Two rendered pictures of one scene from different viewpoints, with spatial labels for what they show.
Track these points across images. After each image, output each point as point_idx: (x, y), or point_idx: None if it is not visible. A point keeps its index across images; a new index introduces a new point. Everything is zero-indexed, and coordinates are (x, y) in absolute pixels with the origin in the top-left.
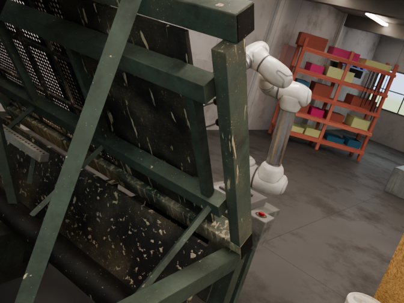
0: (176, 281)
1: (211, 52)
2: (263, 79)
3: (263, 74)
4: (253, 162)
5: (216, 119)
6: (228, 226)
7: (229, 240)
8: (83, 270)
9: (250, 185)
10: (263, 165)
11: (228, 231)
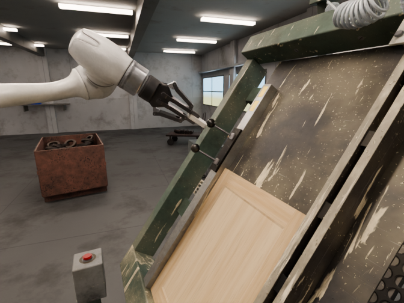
0: None
1: (266, 74)
2: (12, 103)
3: (116, 86)
4: None
5: (199, 146)
6: (143, 261)
7: (152, 257)
8: None
9: (171, 181)
10: None
11: (147, 260)
